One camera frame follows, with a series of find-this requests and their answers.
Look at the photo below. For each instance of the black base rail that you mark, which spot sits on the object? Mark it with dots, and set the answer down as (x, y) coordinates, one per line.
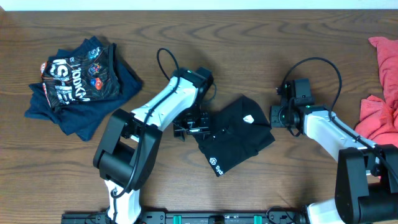
(274, 215)

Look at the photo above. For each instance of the red cloth garment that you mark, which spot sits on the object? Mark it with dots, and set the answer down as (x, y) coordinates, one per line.
(378, 117)

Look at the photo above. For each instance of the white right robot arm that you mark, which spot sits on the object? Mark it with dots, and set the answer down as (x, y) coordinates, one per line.
(366, 176)

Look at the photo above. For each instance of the black graphic print shirt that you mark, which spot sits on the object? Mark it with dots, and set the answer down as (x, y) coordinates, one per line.
(88, 76)

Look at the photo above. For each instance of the plain black t-shirt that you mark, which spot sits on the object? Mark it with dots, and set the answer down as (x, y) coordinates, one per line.
(237, 132)

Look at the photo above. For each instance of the folded navy blue shirt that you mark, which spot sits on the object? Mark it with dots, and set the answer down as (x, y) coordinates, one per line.
(84, 118)

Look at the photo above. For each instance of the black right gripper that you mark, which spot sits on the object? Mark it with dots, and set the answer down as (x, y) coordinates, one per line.
(275, 121)

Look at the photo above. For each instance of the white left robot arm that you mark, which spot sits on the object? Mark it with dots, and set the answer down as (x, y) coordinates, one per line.
(128, 148)

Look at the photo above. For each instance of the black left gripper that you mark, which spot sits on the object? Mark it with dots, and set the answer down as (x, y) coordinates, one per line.
(204, 130)

